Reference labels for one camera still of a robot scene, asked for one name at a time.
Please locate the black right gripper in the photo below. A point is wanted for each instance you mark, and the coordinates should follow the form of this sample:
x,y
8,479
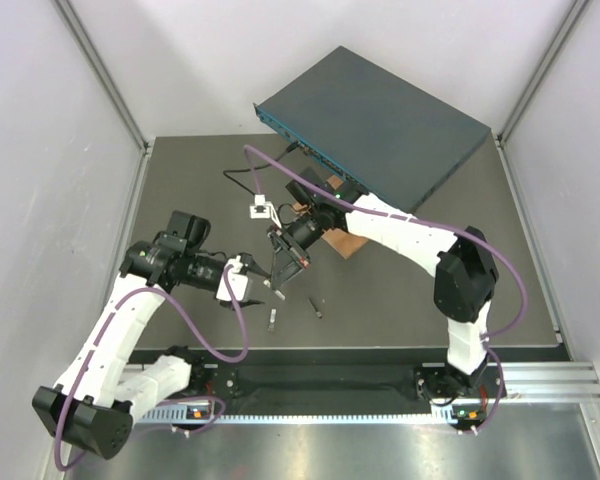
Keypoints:
x,y
286,267

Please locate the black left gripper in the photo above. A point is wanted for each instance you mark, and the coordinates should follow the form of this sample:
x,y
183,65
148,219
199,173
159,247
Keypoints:
x,y
251,266

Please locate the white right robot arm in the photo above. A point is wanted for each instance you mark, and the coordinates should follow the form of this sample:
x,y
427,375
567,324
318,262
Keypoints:
x,y
464,273

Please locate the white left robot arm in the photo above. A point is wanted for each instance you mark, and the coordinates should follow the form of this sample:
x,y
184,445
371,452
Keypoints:
x,y
90,406

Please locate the wooden board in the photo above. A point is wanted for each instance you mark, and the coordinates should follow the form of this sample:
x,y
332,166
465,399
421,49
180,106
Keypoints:
x,y
344,243

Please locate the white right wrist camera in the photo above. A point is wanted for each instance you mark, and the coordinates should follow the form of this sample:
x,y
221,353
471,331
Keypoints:
x,y
263,209

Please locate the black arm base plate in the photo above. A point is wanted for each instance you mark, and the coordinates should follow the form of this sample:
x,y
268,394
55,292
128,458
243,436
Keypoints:
x,y
323,380

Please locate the dark blue network switch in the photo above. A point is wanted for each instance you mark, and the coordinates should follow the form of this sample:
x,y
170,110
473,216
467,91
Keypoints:
x,y
372,127

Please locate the grey slotted cable duct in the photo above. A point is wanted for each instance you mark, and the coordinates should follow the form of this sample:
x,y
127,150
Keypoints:
x,y
198,413

